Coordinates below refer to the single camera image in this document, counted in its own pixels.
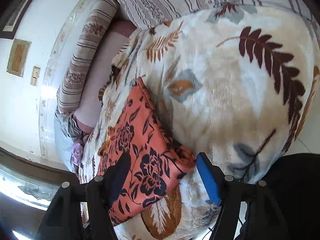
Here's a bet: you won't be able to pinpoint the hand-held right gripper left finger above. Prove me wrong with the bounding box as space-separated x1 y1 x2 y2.
37 152 132 240

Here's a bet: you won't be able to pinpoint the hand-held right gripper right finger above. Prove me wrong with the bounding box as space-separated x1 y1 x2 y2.
196 152 290 240

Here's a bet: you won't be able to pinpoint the orange floral shirt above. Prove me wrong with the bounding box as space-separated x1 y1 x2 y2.
96 77 197 227

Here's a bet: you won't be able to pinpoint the purple cloth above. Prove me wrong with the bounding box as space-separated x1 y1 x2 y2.
71 136 89 167

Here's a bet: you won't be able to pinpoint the grey cloth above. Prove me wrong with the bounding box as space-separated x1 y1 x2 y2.
54 110 87 173

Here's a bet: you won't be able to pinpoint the person's dark pants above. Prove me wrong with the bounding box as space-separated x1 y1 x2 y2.
235 152 320 240

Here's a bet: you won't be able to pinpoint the pink sofa cushion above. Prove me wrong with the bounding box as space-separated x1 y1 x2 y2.
72 20 137 133

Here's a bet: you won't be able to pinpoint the leaf print fleece blanket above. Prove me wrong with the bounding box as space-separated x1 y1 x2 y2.
79 5 320 240

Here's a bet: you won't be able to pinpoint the striped floral bolster pillow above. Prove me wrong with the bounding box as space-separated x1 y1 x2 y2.
56 0 119 115

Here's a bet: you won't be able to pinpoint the brown wooden window frame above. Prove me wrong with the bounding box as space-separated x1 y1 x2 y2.
0 146 80 185

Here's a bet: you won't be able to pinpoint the wooden wall panel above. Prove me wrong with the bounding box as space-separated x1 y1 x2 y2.
7 39 32 78

